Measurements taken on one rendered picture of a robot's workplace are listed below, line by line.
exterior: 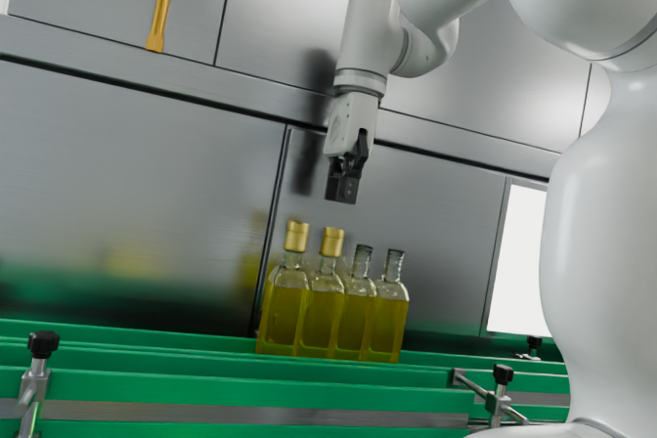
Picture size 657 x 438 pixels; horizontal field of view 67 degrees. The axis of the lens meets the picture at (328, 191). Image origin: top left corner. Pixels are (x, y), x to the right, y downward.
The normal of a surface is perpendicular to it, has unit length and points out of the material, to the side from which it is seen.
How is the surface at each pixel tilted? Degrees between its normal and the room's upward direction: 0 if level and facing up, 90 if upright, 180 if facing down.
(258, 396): 90
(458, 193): 90
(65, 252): 90
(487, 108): 90
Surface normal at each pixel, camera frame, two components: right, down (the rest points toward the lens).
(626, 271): -0.29, -0.04
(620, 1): 0.13, 0.65
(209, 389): 0.32, 0.04
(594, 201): -0.71, -0.18
